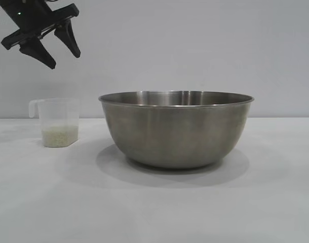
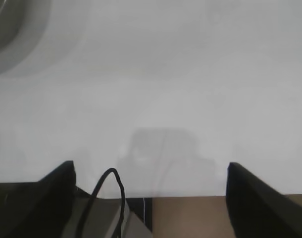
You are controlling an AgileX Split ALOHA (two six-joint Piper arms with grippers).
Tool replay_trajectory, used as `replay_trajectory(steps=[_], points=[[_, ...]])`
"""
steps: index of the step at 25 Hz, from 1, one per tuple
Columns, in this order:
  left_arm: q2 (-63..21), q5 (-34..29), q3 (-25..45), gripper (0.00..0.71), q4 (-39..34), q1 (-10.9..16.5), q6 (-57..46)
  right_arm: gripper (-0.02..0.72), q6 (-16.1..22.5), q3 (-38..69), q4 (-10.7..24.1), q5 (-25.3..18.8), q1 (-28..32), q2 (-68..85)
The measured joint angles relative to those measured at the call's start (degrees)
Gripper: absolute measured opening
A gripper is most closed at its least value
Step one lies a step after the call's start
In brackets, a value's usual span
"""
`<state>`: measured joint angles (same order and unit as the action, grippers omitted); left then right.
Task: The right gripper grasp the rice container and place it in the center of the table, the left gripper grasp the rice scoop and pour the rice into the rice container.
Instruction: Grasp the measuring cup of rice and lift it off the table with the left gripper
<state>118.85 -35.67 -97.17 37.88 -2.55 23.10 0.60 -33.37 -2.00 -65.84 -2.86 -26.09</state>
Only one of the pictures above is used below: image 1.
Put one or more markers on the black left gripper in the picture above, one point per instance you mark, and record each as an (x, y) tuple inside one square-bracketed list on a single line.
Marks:
[(30, 17)]

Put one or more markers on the clear plastic measuring cup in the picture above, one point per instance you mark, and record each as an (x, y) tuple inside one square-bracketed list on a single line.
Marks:
[(58, 114)]

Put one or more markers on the white uncooked rice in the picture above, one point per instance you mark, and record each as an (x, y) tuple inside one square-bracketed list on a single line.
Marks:
[(59, 136)]

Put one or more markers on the stainless steel mixing bowl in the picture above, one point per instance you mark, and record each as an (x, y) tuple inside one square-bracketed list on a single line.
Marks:
[(174, 134)]

